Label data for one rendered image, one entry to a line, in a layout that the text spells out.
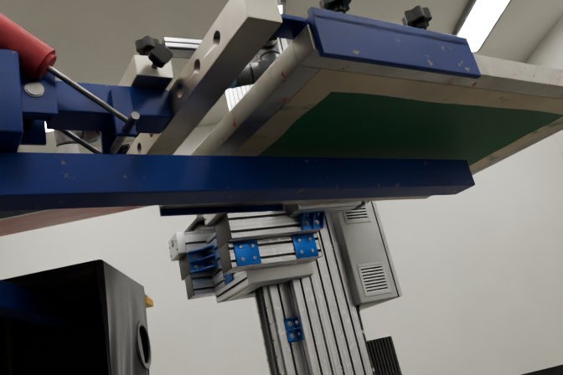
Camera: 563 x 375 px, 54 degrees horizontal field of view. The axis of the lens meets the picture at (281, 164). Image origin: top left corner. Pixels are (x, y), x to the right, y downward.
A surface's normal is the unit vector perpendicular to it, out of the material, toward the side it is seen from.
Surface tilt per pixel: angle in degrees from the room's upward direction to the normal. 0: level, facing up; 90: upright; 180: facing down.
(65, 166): 90
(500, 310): 90
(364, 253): 90
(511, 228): 90
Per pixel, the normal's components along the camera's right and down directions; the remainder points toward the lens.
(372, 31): 0.50, -0.40
